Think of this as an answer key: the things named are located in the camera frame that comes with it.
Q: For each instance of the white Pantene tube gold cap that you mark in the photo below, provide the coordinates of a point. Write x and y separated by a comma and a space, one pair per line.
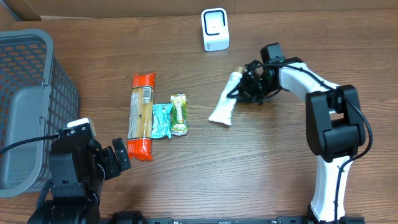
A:
224, 109

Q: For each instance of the spaghetti pack with red ends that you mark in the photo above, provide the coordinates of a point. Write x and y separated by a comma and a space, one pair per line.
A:
139, 137

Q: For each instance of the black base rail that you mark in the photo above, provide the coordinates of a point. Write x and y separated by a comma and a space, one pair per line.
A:
278, 220

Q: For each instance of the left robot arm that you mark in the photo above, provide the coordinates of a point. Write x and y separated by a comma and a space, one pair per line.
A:
79, 168

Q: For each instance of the white barcode scanner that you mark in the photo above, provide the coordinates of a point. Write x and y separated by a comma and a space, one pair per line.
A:
214, 24

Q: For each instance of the green yellow snack bar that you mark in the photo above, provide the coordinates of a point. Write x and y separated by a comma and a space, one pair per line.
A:
179, 115

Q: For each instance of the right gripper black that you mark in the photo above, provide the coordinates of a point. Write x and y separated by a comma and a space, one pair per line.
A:
246, 93

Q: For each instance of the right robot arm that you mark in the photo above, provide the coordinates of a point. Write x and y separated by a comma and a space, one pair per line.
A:
335, 125

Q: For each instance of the teal snack packet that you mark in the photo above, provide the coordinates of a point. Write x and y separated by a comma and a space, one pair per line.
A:
161, 126

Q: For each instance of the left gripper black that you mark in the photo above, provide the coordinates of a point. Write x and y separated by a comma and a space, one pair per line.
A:
109, 160

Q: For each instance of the grey plastic basket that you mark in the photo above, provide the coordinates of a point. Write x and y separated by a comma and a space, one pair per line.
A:
37, 99

